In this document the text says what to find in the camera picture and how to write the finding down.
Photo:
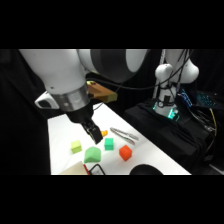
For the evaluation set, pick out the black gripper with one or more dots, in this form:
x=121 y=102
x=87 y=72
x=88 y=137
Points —
x=80 y=118

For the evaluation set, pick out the orange cube block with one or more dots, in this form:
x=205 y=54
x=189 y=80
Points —
x=125 y=152

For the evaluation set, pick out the tan wooden drawer cabinet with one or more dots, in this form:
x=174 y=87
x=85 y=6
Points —
x=74 y=169

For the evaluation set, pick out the yellow-green cube block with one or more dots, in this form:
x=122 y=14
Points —
x=76 y=146

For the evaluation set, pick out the olive tan box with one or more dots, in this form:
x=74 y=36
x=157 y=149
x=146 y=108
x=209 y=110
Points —
x=101 y=93

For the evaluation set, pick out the green cube block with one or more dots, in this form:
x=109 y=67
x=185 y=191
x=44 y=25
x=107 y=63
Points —
x=108 y=144

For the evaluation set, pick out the light green rounded block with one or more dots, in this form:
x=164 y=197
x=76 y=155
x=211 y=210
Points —
x=92 y=155

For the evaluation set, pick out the teal lit keyboard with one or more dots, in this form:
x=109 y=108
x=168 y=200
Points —
x=205 y=99

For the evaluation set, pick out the orange toy croissant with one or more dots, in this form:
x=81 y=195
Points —
x=104 y=133

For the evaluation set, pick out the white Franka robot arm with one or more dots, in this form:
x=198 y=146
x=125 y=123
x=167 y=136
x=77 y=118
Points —
x=56 y=71

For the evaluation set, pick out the black round bowl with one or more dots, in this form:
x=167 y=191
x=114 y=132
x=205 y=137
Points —
x=146 y=170

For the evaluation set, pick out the black robot stand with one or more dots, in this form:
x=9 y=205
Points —
x=163 y=133

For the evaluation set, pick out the metal kitchen tongs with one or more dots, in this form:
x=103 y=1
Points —
x=124 y=134

